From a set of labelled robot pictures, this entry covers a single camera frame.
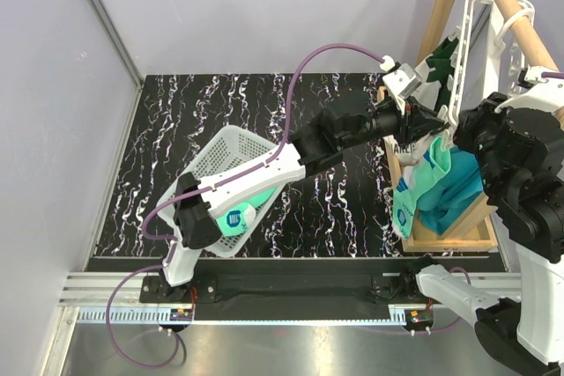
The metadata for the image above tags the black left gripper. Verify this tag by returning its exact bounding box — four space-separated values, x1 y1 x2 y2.
339 96 443 151

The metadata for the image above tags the mint green sock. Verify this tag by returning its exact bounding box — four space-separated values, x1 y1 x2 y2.
216 188 275 238
392 136 451 240

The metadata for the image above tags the white plastic clip hanger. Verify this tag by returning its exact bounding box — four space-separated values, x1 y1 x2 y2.
441 0 535 149

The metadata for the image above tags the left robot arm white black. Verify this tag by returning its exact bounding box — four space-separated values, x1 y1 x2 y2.
158 92 448 302

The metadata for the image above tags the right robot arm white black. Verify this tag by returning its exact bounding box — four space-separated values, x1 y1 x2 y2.
400 92 563 375

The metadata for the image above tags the white green t-shirt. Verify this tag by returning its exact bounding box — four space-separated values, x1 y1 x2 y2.
385 33 459 166

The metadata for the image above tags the teal blue shirt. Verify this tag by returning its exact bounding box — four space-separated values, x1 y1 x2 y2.
417 147 483 235

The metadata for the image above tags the white plastic mesh basket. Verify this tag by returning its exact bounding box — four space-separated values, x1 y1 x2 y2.
158 125 306 261

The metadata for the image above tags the aluminium corner profile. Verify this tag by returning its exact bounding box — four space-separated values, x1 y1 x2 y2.
61 0 146 91

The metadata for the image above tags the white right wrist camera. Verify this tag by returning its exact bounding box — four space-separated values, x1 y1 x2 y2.
494 66 563 114

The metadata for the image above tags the wooden drying rack frame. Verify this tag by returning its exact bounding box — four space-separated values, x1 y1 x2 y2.
402 0 559 253

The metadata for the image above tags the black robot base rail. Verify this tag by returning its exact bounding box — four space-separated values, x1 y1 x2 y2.
139 258 427 324

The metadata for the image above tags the purple floor cable left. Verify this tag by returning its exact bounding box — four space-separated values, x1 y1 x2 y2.
105 263 184 371

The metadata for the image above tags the white slotted cable duct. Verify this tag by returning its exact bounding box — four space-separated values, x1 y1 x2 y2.
77 307 409 324

